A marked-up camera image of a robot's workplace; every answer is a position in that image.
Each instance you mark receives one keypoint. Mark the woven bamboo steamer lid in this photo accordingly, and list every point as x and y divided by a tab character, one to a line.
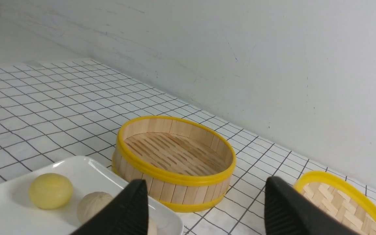
340	200

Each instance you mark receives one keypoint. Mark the white square plate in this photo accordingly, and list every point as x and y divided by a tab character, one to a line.
78	196

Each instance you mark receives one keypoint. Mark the bamboo steamer basket yellow rim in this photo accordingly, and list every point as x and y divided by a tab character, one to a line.
186	166

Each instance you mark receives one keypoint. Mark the checkered white tablecloth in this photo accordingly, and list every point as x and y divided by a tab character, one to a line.
51	111

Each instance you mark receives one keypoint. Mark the beige steamed bun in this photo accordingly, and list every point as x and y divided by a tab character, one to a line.
152	227
91	204

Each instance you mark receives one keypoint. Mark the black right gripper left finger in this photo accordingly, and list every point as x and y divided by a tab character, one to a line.
126	214

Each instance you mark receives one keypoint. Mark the yellow steamed bun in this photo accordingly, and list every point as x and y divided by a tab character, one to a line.
50	191

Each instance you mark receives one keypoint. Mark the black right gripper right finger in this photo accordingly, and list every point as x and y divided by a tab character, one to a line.
286	212

